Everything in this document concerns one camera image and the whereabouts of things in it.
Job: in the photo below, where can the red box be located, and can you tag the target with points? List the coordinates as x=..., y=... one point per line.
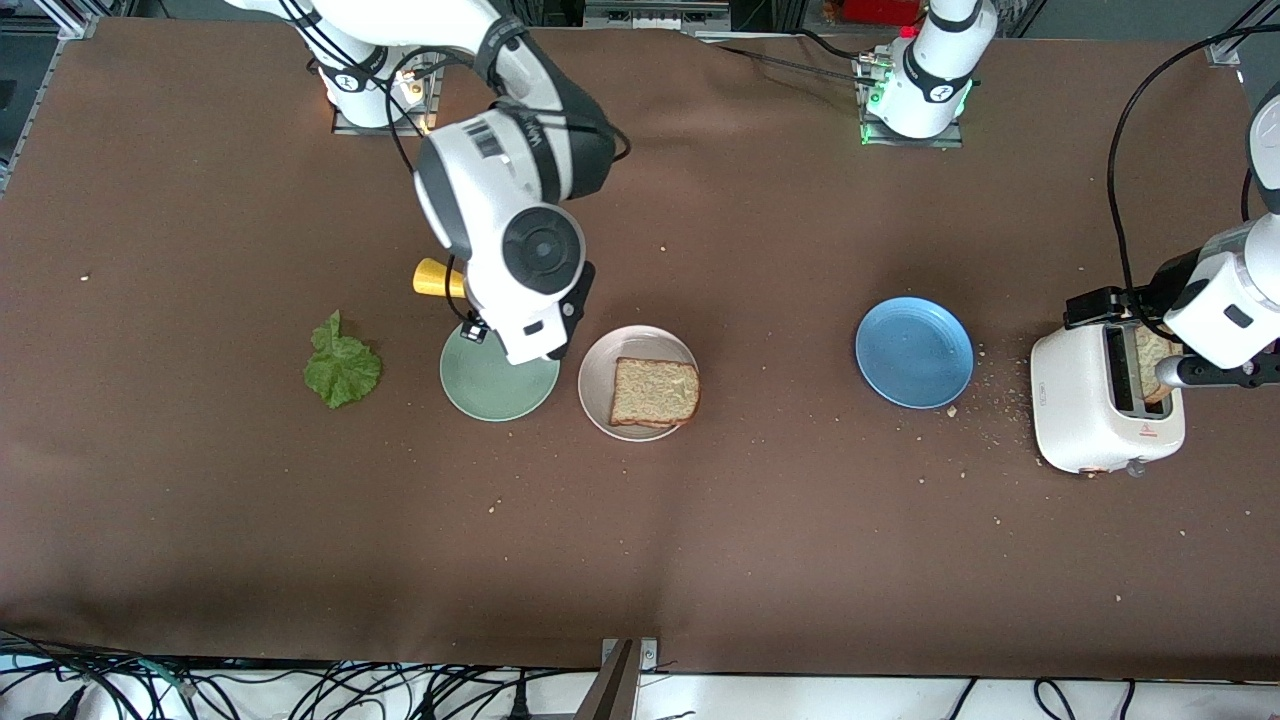
x=880, y=10

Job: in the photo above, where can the beige plate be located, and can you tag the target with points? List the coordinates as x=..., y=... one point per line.
x=640, y=342

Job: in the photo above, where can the yellow mustard squeeze bottle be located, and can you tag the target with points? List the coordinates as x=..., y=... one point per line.
x=435, y=278

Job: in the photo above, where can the green lettuce leaf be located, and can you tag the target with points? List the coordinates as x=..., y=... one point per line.
x=343, y=372

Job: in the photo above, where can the brown table cloth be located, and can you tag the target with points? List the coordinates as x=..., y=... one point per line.
x=700, y=560

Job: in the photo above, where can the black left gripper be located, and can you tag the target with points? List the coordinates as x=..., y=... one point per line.
x=1160, y=281

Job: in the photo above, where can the white power strip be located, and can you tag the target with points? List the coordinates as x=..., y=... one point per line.
x=655, y=15

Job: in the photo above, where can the blue plate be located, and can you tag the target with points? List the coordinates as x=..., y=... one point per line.
x=914, y=352

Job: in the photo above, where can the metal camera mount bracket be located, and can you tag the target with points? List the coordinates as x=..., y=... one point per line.
x=615, y=690

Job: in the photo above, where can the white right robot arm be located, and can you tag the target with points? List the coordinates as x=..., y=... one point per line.
x=500, y=180

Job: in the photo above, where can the aluminium frame profile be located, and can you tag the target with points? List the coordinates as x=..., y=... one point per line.
x=75, y=25
x=1222, y=50

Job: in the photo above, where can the white two-slot toaster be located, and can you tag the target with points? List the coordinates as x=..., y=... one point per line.
x=1075, y=400

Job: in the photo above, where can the mint green plate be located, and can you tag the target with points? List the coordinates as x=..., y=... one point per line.
x=490, y=395

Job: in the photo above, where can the brown bread slice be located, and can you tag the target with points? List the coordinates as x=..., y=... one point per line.
x=655, y=392
x=1155, y=355

